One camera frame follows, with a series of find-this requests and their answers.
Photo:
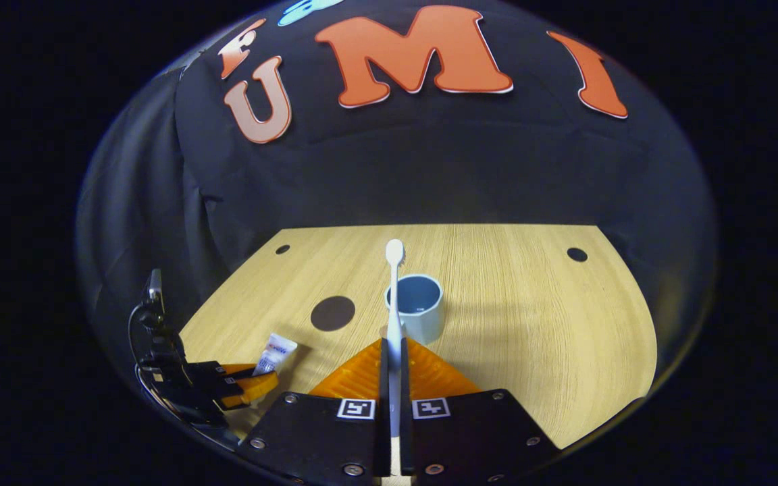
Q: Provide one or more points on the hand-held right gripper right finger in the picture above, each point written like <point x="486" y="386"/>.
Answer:
<point x="470" y="432"/>

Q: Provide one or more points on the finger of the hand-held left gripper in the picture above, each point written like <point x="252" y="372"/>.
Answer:
<point x="254" y="390"/>
<point x="220" y="371"/>

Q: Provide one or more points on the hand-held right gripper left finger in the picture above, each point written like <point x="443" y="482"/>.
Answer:
<point x="321" y="432"/>

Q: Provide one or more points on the white toothpaste tube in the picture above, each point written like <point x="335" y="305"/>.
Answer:
<point x="275" y="352"/>

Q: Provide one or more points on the dark round coaster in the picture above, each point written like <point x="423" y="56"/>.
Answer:
<point x="333" y="313"/>

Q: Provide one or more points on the light blue cup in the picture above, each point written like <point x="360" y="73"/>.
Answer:
<point x="423" y="320"/>

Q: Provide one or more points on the white toothbrush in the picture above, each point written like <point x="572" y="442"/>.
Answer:
<point x="394" y="317"/>

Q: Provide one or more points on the black backdrop cloth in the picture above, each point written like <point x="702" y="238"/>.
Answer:
<point x="396" y="175"/>

